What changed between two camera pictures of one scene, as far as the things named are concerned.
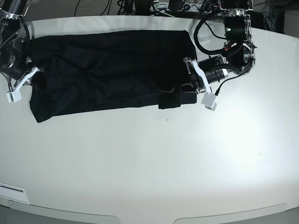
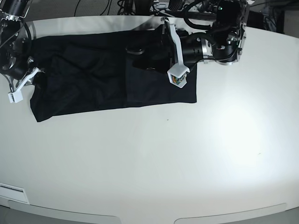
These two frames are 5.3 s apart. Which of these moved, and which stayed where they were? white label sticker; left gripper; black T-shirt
Moved: left gripper
Stayed: white label sticker; black T-shirt
